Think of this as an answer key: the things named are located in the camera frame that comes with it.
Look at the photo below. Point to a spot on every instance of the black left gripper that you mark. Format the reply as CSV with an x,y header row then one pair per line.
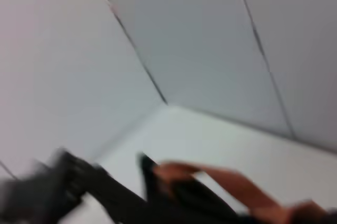
x,y
39,192

